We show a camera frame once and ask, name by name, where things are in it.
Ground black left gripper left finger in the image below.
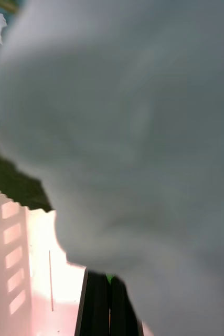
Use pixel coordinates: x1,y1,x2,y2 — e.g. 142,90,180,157
74,269,112,336

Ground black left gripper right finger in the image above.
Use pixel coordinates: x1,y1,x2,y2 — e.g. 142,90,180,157
110,276,144,336

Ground pale blue flower green stem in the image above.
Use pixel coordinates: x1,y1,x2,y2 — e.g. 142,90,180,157
0,0,224,336

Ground shallow white box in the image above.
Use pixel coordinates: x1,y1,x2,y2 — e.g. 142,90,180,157
0,182,154,336

